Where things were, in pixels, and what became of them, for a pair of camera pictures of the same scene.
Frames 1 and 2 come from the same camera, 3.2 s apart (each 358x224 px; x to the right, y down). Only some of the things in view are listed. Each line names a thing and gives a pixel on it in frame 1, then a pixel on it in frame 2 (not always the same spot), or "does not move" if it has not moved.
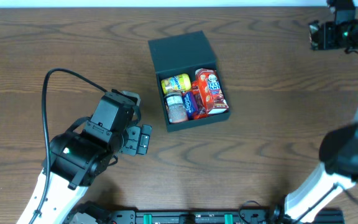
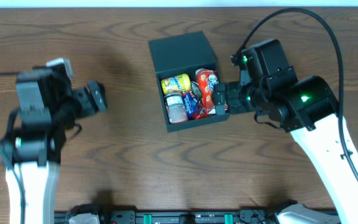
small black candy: [314, 31] → [196, 91]
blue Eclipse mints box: [191, 104] does not move
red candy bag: [202, 111] does not move
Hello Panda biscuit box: [213, 97] does not move
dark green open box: [183, 54] does not move
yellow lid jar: [181, 82] does not move
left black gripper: [138, 140] → [96, 97]
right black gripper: [319, 35] → [219, 98]
